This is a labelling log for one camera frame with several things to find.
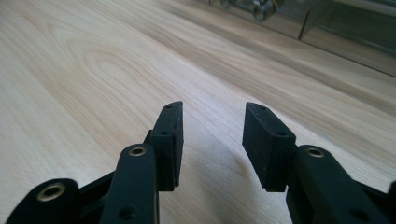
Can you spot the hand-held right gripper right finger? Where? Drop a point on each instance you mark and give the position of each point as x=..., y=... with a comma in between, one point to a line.
x=267, y=149

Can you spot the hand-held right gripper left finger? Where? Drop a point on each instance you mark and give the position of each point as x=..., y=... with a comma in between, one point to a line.
x=166, y=149

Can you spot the shiny metal fitting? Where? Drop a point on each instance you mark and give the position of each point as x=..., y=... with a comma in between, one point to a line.
x=259, y=8

